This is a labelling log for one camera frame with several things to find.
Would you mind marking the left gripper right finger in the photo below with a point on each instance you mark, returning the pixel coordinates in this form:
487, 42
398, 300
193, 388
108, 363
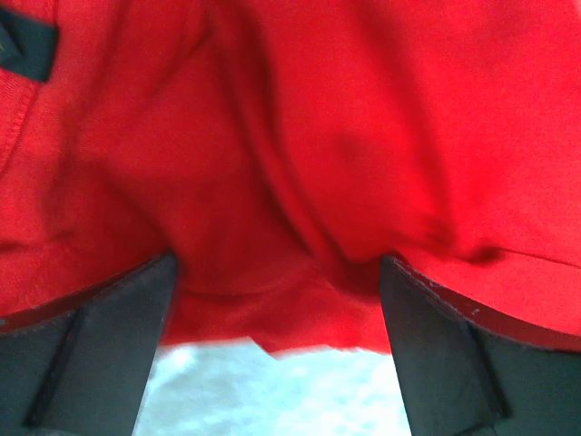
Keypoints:
466, 369

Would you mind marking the red t shirt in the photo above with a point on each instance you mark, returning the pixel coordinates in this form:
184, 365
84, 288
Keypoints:
281, 149

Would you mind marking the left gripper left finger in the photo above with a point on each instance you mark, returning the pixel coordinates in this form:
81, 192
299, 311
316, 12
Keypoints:
79, 364

